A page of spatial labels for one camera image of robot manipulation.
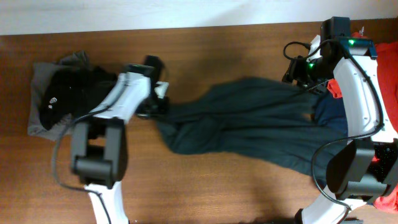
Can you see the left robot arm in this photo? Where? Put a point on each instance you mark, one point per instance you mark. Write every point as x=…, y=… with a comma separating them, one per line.
x=99, y=154

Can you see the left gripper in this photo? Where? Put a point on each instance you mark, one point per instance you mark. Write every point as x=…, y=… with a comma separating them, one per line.
x=143, y=111

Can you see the dark green Nike t-shirt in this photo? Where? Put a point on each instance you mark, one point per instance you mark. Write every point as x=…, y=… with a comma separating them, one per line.
x=254, y=117

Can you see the grey folded garment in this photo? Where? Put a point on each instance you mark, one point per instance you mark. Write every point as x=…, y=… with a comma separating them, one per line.
x=43, y=73

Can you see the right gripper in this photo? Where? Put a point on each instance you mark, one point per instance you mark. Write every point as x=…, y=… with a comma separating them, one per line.
x=295, y=71

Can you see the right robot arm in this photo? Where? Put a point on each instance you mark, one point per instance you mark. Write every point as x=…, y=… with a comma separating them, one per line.
x=366, y=168

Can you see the red garment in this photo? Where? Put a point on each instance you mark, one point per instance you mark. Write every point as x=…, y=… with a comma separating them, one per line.
x=387, y=78

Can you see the blue garment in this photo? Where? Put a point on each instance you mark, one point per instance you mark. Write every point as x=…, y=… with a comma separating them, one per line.
x=330, y=112

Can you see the black folded garment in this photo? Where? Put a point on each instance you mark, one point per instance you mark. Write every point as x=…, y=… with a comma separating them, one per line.
x=74, y=91

